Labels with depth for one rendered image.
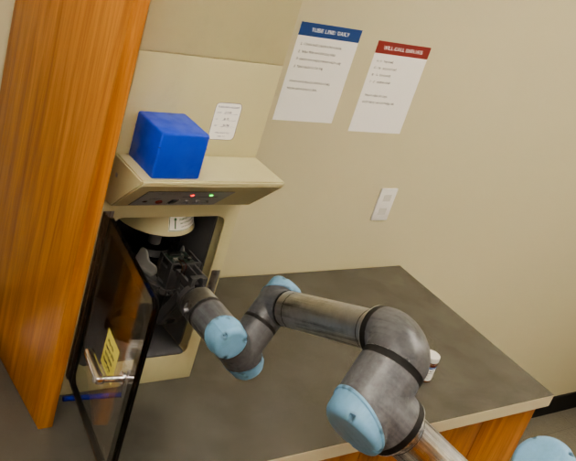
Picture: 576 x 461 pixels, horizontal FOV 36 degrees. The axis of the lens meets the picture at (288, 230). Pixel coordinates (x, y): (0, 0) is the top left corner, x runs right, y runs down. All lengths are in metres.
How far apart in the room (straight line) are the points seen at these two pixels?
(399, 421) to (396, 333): 0.14
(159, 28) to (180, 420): 0.85
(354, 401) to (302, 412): 0.66
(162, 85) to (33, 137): 0.31
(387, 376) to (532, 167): 1.92
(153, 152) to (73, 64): 0.22
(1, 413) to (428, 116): 1.56
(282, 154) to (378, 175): 0.40
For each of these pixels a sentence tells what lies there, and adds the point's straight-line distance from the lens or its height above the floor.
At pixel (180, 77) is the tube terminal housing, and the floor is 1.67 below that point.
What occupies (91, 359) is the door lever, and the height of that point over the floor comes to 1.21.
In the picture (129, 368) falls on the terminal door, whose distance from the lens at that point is 1.57.
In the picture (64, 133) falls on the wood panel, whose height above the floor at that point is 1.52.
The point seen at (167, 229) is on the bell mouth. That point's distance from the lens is 1.84.
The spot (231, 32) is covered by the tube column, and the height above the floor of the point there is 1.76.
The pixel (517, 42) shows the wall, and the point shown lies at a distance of 2.92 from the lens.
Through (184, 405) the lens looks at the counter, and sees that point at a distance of 2.01.
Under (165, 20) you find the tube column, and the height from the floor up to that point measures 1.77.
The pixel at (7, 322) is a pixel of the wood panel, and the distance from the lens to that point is 1.98.
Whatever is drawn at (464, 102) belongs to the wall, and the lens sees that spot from 2.86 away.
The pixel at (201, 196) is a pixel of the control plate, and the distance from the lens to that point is 1.71.
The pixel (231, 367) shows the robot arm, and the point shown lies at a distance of 1.79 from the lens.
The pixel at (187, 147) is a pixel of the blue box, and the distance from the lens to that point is 1.60.
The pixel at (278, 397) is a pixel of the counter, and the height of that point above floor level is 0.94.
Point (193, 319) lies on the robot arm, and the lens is 1.74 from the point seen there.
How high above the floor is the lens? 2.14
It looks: 24 degrees down
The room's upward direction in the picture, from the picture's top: 18 degrees clockwise
